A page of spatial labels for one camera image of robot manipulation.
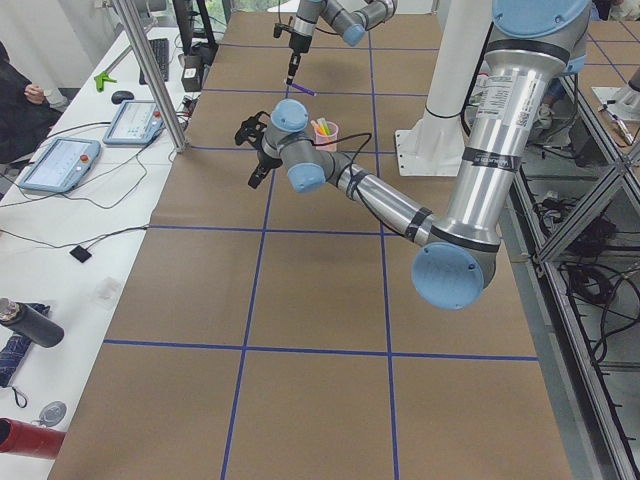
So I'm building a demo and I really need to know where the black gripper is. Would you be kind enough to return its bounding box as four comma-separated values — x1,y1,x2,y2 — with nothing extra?
248,149,281,189
285,34,309,85

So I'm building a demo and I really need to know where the purple marker pen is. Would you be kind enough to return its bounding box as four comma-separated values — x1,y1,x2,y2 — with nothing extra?
285,82,318,97

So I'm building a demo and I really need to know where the orange highlighter pen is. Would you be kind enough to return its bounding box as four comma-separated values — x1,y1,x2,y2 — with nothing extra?
311,120,326,135

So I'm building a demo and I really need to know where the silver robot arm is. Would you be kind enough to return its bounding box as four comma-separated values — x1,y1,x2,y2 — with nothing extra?
274,0,397,86
235,1,591,310

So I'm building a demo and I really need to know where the black box with label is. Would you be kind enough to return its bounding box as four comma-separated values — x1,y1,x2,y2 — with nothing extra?
181,55,203,92

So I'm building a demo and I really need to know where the far teach pendant tablet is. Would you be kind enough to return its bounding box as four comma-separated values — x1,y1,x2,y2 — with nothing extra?
102,100,163,147

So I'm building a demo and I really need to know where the teach pendant tablet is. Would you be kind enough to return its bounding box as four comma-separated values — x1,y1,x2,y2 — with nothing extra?
18,138,101,193
102,100,163,147

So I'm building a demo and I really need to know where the black keyboard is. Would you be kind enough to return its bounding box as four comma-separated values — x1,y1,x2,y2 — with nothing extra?
148,38,170,82

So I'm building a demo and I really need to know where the black computer mouse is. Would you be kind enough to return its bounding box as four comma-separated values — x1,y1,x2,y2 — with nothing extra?
111,90,135,105

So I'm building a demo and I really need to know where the green plastic clamp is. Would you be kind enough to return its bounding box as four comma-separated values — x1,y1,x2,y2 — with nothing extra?
94,71,117,93

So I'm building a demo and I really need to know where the small black square device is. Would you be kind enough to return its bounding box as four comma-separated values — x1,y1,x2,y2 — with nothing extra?
69,245,92,263

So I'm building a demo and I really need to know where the near teach pendant tablet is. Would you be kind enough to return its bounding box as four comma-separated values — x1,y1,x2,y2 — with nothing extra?
18,138,101,193

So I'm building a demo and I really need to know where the person in black jacket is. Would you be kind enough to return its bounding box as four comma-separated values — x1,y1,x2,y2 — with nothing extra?
1,44,62,164

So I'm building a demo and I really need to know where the black water bottle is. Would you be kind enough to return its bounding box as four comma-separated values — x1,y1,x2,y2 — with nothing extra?
1,298,64,348

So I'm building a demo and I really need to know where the blue folded umbrella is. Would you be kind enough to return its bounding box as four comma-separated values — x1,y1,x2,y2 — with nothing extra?
0,333,32,388

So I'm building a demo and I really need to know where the round metal lid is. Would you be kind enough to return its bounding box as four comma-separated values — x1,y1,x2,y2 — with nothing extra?
37,401,67,428

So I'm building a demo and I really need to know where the red bottle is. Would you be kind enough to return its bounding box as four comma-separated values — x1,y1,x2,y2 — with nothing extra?
0,418,66,460

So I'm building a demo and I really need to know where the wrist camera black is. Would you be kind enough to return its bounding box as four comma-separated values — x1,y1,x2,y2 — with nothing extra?
273,22,292,39
234,111,269,149

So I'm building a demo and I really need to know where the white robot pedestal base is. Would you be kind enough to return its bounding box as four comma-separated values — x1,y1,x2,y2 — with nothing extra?
395,0,492,177

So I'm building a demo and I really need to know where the aluminium frame post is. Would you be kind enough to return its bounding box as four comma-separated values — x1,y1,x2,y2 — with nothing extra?
112,0,187,153

